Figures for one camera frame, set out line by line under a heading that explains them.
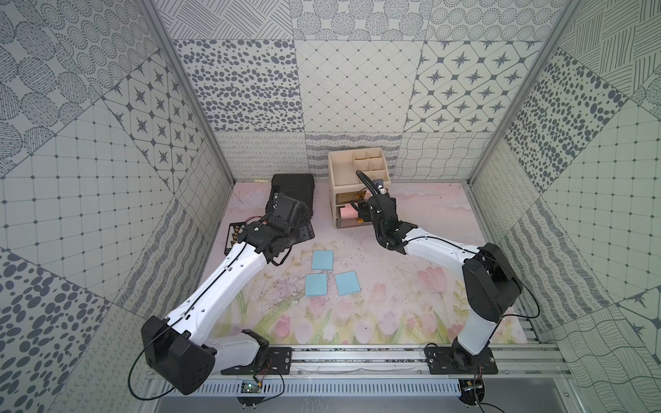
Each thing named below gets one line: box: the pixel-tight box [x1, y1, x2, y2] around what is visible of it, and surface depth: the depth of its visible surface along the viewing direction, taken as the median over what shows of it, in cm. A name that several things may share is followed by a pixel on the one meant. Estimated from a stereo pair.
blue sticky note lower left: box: [304, 273, 328, 296], surface depth 90 cm
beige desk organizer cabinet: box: [327, 147, 391, 208], surface depth 92 cm
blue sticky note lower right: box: [334, 271, 361, 296], surface depth 90 cm
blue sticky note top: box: [311, 250, 334, 271], surface depth 97 cm
